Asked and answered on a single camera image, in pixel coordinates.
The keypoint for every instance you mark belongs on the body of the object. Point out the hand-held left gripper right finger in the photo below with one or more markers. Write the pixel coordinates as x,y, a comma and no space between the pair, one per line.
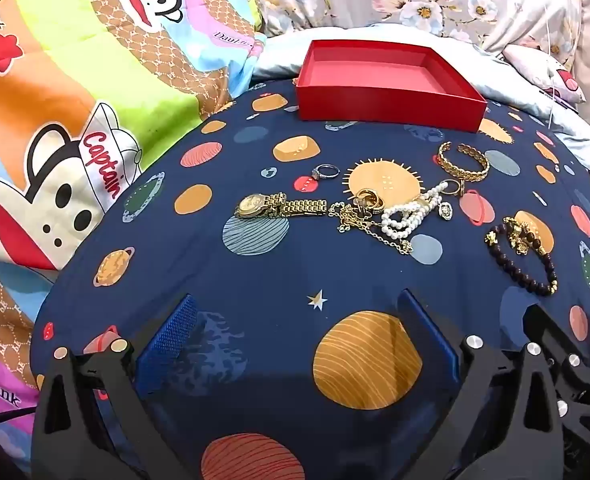
425,330

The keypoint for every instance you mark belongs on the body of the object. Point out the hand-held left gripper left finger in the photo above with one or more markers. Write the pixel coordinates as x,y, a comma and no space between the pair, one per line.
170,340

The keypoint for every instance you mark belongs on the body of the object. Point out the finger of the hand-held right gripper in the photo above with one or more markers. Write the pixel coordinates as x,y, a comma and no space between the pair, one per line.
542,322

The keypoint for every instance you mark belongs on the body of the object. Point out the gold wrist watch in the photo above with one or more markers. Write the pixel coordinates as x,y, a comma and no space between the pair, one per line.
255,205

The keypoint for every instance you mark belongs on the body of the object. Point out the gold cuff bangle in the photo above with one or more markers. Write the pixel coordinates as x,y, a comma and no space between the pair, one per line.
462,172

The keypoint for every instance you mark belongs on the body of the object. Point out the red cardboard box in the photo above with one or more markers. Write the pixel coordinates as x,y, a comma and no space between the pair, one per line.
375,105

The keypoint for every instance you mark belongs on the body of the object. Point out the navy planet print blanket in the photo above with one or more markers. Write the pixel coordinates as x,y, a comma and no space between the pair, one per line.
275,270

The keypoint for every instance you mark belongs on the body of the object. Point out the pink cartoon pillow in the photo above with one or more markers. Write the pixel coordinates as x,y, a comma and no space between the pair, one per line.
530,60

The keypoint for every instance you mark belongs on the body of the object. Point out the colourful cartoon monkey blanket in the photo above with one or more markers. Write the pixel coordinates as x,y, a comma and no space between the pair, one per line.
75,85

